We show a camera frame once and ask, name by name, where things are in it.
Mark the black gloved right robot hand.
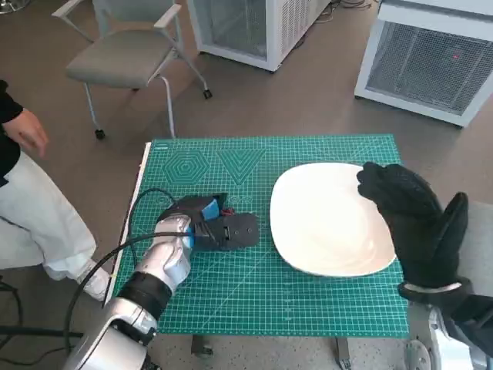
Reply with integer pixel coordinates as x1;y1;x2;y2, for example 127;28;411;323
356;161;470;289

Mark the wide white mesh cabinet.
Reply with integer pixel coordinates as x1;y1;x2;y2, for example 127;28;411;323
354;0;493;129

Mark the metal table leg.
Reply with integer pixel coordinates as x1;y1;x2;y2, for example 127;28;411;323
334;338;354;370
190;334;215;356

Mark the black floor stand bar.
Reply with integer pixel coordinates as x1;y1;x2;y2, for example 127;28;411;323
0;325;78;338

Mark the person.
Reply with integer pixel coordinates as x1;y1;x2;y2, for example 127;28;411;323
0;79;112;302

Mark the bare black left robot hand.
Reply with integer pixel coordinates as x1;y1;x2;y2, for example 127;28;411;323
191;191;260;252

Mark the green cutting mat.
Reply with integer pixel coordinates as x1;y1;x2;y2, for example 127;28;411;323
140;133;410;339

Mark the white plate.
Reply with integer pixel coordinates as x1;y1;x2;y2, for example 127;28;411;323
269;162;397;278

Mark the person's hand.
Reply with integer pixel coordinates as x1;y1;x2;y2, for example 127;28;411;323
5;109;50;157

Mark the grey chair with castors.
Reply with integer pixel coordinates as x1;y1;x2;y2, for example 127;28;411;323
52;0;215;140

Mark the narrow white mesh cabinet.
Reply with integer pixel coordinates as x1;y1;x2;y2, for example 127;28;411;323
186;0;334;73

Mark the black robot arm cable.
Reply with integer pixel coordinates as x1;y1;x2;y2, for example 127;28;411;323
63;187;193;370

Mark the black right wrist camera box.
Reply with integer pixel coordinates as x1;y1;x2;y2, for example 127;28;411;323
442;284;493;342

